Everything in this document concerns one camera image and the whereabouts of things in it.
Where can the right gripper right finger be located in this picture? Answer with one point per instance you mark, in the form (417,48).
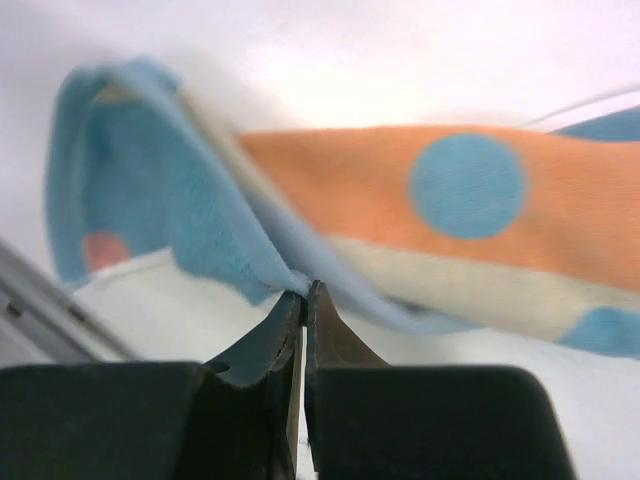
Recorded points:
(368,419)

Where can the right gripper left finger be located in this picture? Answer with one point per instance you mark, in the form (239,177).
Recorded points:
(233,417)

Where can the light blue patterned towel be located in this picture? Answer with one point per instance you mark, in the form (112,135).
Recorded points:
(431,229)

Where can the aluminium rail frame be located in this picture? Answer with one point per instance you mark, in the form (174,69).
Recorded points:
(41,323)

